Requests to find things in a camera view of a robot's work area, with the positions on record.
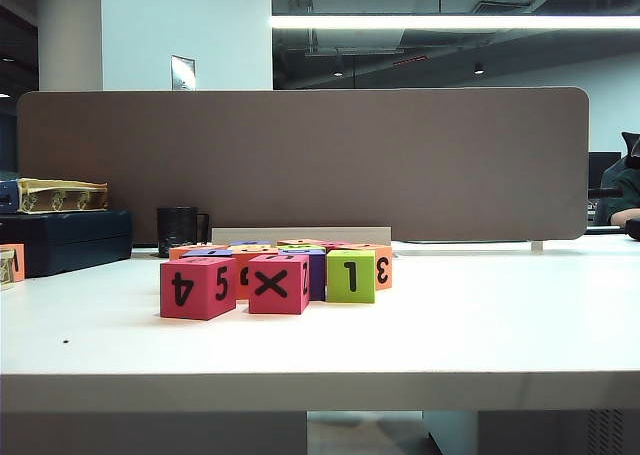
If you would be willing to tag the pink block letter X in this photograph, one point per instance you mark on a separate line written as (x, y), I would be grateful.
(265, 306)

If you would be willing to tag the purple block letter M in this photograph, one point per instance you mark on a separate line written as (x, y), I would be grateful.
(317, 280)

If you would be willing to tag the orange foam block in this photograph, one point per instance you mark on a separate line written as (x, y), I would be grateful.
(241, 265)
(297, 242)

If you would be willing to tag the pink foam block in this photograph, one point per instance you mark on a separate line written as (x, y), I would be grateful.
(340, 245)

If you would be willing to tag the purple foam block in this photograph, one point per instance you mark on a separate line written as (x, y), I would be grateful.
(205, 253)
(250, 243)

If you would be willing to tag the orange block digit 3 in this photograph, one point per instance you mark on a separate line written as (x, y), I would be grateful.
(381, 261)

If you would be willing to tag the green block digit 1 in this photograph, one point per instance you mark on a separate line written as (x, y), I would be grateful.
(340, 292)

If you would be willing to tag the black mug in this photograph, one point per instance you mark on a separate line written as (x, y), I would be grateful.
(175, 230)

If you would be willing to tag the pink block digits 4 5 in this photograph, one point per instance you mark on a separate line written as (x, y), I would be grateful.
(190, 310)

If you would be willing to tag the red lit sign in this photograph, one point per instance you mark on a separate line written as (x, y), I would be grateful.
(410, 60)

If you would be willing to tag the paper notice on column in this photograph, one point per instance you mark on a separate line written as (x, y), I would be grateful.
(182, 72)

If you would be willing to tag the brown desk divider panel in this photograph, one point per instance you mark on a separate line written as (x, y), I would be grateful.
(550, 190)

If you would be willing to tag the dark blue case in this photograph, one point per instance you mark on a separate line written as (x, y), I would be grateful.
(75, 245)

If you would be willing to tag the gold patterned flat box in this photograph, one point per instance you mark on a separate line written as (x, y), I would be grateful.
(60, 200)

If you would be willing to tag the black chair armrest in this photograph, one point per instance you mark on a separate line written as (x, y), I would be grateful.
(605, 192)

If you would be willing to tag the black monitor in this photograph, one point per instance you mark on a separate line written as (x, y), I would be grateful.
(602, 170)

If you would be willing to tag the orange block digit 1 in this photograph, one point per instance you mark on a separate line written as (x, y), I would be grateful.
(20, 262)

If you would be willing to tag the seated person green shirt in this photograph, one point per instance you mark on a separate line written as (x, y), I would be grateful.
(627, 180)

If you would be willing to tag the blue flat box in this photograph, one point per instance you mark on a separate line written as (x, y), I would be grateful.
(7, 197)

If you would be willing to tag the black round object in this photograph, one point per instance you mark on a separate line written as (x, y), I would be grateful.
(634, 229)

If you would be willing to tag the black chair headrest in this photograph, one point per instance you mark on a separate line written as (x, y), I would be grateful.
(631, 147)

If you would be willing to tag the small beige patterned box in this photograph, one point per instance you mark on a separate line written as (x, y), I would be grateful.
(6, 275)

